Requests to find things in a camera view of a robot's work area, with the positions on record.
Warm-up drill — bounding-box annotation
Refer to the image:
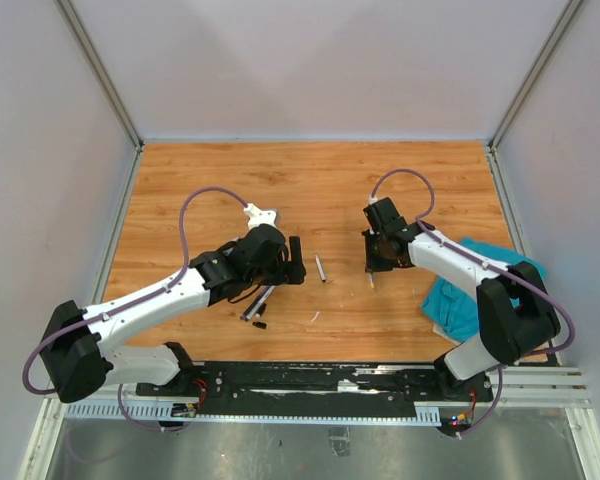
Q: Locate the white pen black tip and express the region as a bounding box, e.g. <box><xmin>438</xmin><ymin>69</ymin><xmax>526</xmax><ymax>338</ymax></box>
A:
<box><xmin>241</xmin><ymin>286</ymin><xmax>276</xmax><ymax>321</ymax></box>

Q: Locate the grey slotted cable duct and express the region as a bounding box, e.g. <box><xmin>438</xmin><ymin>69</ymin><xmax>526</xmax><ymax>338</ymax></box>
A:
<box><xmin>65</xmin><ymin>397</ymin><xmax>442</xmax><ymax>427</ymax></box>

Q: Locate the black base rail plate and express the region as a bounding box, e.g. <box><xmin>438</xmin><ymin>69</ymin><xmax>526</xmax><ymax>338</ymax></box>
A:
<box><xmin>135</xmin><ymin>361</ymin><xmax>493</xmax><ymax>406</ymax></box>

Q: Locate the white pen black end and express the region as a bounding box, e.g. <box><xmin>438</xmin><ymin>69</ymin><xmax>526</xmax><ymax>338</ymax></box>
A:
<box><xmin>314</xmin><ymin>254</ymin><xmax>327</xmax><ymax>283</ymax></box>

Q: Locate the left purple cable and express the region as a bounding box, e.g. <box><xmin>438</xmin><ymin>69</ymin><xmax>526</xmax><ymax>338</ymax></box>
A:
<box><xmin>21</xmin><ymin>185</ymin><xmax>251</xmax><ymax>432</ymax></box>

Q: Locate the aluminium frame post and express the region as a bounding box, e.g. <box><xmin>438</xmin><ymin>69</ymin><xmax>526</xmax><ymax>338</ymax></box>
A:
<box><xmin>53</xmin><ymin>0</ymin><xmax>144</xmax><ymax>151</ymax></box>
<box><xmin>486</xmin><ymin>0</ymin><xmax>588</xmax><ymax>153</ymax></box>

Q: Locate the teal cloth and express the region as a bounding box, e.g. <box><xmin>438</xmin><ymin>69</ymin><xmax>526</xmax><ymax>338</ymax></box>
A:
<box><xmin>421</xmin><ymin>237</ymin><xmax>546</xmax><ymax>344</ymax></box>

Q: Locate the purple cable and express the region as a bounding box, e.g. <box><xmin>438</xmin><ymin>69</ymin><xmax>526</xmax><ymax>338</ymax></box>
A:
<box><xmin>369</xmin><ymin>168</ymin><xmax>577</xmax><ymax>441</ymax></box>
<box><xmin>21</xmin><ymin>185</ymin><xmax>251</xmax><ymax>432</ymax></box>

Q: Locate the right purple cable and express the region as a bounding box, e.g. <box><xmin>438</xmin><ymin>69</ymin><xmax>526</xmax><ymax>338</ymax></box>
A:
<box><xmin>369</xmin><ymin>168</ymin><xmax>577</xmax><ymax>441</ymax></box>

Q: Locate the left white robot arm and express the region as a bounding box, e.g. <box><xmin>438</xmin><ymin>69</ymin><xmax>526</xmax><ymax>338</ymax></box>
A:
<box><xmin>40</xmin><ymin>224</ymin><xmax>306</xmax><ymax>403</ymax></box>

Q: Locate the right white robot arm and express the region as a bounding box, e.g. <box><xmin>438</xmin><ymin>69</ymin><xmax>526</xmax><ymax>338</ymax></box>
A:
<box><xmin>362</xmin><ymin>197</ymin><xmax>561</xmax><ymax>400</ymax></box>

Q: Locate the left aluminium frame post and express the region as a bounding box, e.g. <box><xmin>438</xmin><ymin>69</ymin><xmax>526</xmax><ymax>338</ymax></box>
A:
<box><xmin>53</xmin><ymin>0</ymin><xmax>144</xmax><ymax>151</ymax></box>

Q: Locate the dark purple pen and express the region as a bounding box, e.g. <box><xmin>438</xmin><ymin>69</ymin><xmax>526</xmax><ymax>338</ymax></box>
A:
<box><xmin>240</xmin><ymin>286</ymin><xmax>271</xmax><ymax>321</ymax></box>

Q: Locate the right aluminium frame post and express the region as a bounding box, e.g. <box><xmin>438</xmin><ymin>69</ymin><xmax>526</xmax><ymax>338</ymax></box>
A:
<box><xmin>486</xmin><ymin>0</ymin><xmax>588</xmax><ymax>153</ymax></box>

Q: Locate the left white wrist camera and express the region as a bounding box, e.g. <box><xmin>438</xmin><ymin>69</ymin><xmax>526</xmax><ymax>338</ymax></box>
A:
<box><xmin>243</xmin><ymin>203</ymin><xmax>279</xmax><ymax>231</ymax></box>

